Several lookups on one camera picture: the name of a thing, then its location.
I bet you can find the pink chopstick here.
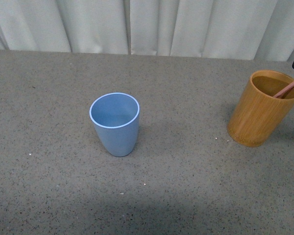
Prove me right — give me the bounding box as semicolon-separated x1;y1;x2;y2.
273;81;294;98

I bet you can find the bamboo chopstick holder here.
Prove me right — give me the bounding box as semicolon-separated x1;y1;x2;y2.
227;70;294;147

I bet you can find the light blue plastic cup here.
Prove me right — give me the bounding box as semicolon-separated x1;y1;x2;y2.
89;93;140;157

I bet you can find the white pleated curtain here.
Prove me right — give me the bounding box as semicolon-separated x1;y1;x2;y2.
0;0;294;61

